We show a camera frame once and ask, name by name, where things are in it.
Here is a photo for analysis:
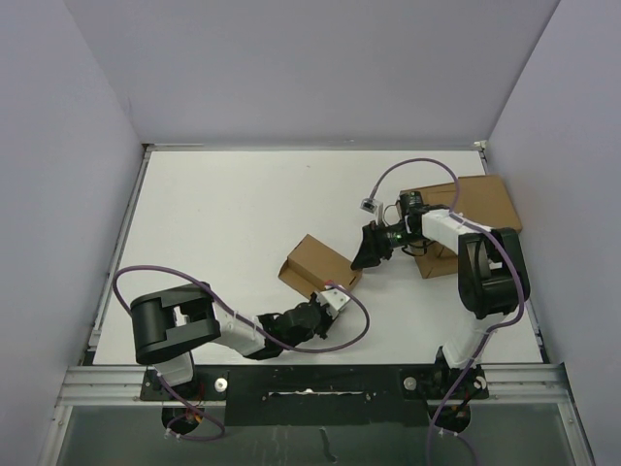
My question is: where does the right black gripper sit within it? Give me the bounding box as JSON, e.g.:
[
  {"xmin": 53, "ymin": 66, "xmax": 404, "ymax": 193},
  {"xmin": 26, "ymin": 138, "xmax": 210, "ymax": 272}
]
[{"xmin": 351, "ymin": 220, "xmax": 421, "ymax": 271}]

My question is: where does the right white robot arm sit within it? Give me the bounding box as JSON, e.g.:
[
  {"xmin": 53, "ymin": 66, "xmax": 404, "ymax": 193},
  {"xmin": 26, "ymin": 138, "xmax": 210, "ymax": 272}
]
[{"xmin": 351, "ymin": 191, "xmax": 530, "ymax": 397}]

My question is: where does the brown cardboard box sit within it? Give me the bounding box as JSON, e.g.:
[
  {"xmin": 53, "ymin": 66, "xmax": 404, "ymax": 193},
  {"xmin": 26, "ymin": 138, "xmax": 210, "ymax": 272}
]
[{"xmin": 278, "ymin": 234, "xmax": 362, "ymax": 298}]

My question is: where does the flat cardboard stack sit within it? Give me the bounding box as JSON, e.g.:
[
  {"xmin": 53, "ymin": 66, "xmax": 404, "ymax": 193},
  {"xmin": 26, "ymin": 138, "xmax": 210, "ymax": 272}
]
[{"xmin": 401, "ymin": 175, "xmax": 522, "ymax": 279}]

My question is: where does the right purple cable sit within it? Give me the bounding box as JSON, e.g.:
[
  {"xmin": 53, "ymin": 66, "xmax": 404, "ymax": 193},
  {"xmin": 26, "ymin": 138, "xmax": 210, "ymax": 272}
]
[{"xmin": 371, "ymin": 157, "xmax": 528, "ymax": 466}]

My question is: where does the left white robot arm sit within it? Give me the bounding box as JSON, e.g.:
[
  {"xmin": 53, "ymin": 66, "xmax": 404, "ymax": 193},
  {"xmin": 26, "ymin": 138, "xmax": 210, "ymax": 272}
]
[{"xmin": 130, "ymin": 284, "xmax": 349, "ymax": 399}]

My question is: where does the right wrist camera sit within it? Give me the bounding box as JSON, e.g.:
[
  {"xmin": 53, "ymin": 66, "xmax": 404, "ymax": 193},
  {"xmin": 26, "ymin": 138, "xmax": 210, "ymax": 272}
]
[{"xmin": 360, "ymin": 197, "xmax": 383, "ymax": 216}]

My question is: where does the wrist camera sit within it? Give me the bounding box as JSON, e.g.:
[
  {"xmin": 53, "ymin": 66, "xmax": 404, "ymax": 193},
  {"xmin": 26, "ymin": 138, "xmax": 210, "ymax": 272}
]
[
  {"xmin": 360, "ymin": 197, "xmax": 383, "ymax": 216},
  {"xmin": 317, "ymin": 287, "xmax": 350, "ymax": 318}
]

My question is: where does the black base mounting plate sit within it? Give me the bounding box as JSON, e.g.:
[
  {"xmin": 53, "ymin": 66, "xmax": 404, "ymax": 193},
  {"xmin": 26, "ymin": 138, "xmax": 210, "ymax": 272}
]
[{"xmin": 140, "ymin": 361, "xmax": 491, "ymax": 441}]

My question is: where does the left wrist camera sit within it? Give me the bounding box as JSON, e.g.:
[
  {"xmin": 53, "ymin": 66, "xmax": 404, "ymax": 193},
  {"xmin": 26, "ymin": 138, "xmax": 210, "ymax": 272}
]
[{"xmin": 317, "ymin": 287, "xmax": 350, "ymax": 318}]

